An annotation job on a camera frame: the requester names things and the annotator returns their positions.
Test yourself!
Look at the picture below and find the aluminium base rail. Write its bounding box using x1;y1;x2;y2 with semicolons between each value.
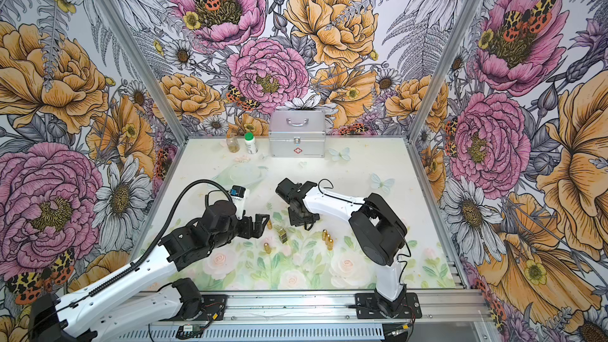
118;289;500;341

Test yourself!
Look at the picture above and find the silver aluminium first aid case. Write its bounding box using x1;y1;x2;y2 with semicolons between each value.
269;110;326;158

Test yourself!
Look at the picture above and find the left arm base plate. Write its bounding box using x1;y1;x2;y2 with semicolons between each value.
168;294;227;321

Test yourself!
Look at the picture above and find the square gold black lipstick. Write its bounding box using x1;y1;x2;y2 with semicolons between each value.
276;227;288;244

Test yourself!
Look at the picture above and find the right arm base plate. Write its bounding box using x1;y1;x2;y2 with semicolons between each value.
348;292;423;320

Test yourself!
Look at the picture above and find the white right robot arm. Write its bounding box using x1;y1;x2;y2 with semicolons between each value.
275;178;407;318

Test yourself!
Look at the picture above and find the gold lipstick pair lower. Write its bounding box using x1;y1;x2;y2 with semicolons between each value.
326;238;334;251

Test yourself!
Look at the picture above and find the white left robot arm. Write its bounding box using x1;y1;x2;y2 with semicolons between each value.
27;200;270;341

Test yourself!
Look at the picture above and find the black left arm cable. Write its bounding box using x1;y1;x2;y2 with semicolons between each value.
80;179;234;305

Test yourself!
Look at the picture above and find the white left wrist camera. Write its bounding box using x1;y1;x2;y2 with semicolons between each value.
230;185;249;219

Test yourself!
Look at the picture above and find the white bottle green cap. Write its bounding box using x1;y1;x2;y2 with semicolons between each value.
244;132;258;155

